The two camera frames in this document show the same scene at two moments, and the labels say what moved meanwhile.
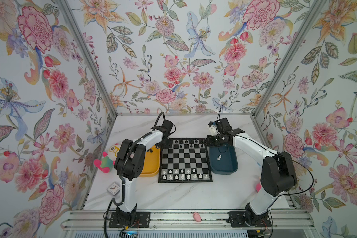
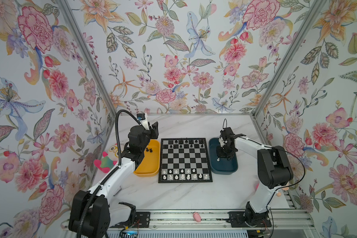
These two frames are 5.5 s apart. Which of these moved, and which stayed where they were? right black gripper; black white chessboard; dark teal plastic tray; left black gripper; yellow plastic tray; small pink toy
Moved: right black gripper; left black gripper
Stayed: small pink toy; yellow plastic tray; black white chessboard; dark teal plastic tray
